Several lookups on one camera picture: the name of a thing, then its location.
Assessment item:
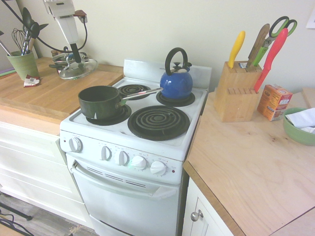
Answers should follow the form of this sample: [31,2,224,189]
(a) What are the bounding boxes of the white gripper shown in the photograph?
[54,15,82,63]

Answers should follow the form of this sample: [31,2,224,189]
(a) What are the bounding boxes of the glass lid with steel rim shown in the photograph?
[59,58,98,81]

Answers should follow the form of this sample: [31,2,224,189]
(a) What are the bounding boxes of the black plastic spatula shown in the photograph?
[29,22,49,40]

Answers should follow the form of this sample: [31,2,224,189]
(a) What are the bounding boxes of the red and white packet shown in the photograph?
[23,74,41,88]

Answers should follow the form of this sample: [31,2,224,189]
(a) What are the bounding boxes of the green ribbed utensil cup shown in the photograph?
[6,50,40,81]

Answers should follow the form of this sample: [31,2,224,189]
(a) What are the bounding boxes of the dark green saucepan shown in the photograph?
[78,85,164,120]

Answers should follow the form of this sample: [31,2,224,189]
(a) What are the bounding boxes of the metal whisk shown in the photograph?
[11,28,28,56]

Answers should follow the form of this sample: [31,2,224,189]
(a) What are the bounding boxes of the black plastic spoon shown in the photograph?
[22,7,34,34]

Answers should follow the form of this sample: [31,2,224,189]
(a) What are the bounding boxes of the small black coil burner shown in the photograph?
[156,91,196,107]
[115,84,152,100]
[85,104,132,126]

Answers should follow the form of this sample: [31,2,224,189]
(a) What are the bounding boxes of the purple and green mat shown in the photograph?
[0,68,17,77]

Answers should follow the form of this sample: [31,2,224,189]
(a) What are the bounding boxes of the white stove knob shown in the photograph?
[101,146,113,161]
[115,150,130,166]
[131,155,148,170]
[150,160,168,176]
[68,137,83,153]

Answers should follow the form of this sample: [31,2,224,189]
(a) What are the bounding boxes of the large black coil burner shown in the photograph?
[127,105,191,142]

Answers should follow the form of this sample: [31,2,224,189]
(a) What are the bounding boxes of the white drawer cabinet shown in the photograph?
[0,119,94,231]

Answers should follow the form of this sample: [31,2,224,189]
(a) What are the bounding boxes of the white electric stove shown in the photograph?
[60,58,213,236]

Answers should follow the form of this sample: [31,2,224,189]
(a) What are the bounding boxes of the wooden knife block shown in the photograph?
[213,60,263,123]

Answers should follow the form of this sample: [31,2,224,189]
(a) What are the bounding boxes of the black tripod legs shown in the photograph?
[0,201,33,236]

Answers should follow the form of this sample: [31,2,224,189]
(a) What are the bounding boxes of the green and grey scissors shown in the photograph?
[252,16,298,67]

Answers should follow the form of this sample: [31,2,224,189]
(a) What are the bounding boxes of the silver cabinet knob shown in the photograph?
[190,209,205,222]

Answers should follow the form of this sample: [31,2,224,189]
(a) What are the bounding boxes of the orange baking soda box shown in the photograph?
[256,84,294,122]

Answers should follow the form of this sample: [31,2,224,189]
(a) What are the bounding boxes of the white cabinet with knob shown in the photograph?
[181,176,247,236]

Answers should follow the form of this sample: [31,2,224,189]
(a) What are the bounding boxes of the green ceramic bowl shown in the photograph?
[282,107,315,147]

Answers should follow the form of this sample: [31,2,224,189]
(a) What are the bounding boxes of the white crumpled cloth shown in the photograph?
[285,107,315,135]

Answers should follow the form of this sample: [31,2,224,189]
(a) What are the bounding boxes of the light wooden board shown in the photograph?
[302,87,315,109]

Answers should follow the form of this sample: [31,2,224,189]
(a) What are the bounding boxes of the black cable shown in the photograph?
[0,0,89,54]

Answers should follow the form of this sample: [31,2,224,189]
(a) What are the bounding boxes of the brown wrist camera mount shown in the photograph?
[74,9,89,22]

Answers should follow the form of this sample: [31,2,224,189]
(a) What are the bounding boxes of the blue kettle with black handle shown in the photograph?
[159,47,193,100]

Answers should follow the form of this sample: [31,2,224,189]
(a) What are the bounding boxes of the white oven door handle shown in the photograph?
[70,163,180,200]

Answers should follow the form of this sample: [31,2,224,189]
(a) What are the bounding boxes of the yellow handled knife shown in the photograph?
[227,30,246,70]

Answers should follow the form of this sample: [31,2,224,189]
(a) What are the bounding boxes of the wooden handled knife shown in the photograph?
[246,23,271,68]

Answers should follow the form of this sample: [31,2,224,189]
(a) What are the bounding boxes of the red handled knife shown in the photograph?
[253,28,289,94]

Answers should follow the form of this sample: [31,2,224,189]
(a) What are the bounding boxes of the white paper on wall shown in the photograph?
[306,0,315,30]

